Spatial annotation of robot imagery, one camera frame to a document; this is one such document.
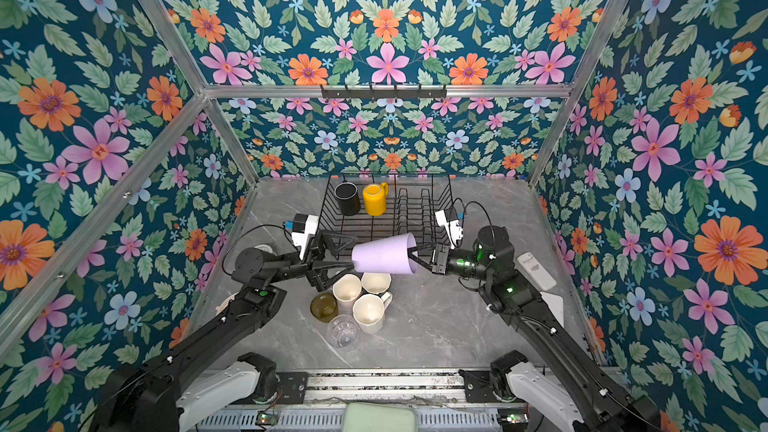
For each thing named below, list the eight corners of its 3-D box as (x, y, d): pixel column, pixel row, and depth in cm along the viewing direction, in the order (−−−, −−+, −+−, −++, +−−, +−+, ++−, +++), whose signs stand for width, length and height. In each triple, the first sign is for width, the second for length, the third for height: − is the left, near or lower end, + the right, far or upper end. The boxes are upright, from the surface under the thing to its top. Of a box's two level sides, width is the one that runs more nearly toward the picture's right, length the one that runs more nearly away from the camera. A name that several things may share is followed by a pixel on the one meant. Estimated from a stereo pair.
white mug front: (356, 336, 83) (351, 324, 75) (359, 306, 89) (354, 292, 81) (390, 336, 83) (389, 324, 75) (391, 306, 89) (390, 292, 81)
